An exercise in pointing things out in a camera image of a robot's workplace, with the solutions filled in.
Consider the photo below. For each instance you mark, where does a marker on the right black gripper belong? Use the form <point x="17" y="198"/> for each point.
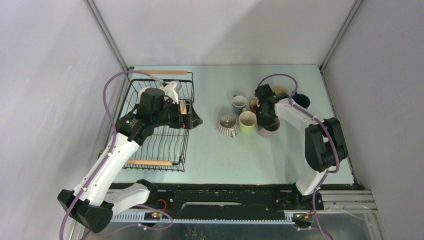
<point x="261" y="122"/>

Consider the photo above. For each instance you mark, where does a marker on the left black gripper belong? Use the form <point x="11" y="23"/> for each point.
<point x="191" y="120"/>

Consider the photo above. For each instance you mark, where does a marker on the small orange cup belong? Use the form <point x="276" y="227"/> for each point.
<point x="252" y="104"/>

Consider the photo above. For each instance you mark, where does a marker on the mauve cup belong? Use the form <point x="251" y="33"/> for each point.
<point x="267" y="132"/>

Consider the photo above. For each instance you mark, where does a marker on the light green cup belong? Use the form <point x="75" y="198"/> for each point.
<point x="247" y="121"/>

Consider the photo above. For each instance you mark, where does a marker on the seashell coral print mug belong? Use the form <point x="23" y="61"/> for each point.
<point x="280" y="89"/>

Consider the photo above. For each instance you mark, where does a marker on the grey-blue small cup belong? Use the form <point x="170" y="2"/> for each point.
<point x="238" y="104"/>

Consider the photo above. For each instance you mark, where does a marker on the white ribbed mug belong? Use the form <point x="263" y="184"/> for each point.
<point x="227" y="124"/>

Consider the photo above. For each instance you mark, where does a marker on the dark blue mug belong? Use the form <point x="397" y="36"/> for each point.
<point x="302" y="100"/>

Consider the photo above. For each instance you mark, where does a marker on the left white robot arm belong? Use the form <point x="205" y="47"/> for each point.
<point x="90" y="203"/>

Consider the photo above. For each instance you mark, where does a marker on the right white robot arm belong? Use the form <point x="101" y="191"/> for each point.
<point x="324" y="142"/>

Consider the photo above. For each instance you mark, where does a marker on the black wire dish rack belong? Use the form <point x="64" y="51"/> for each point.
<point x="162" y="142"/>

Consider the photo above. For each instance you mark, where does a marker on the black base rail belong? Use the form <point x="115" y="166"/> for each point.
<point x="231" y="202"/>

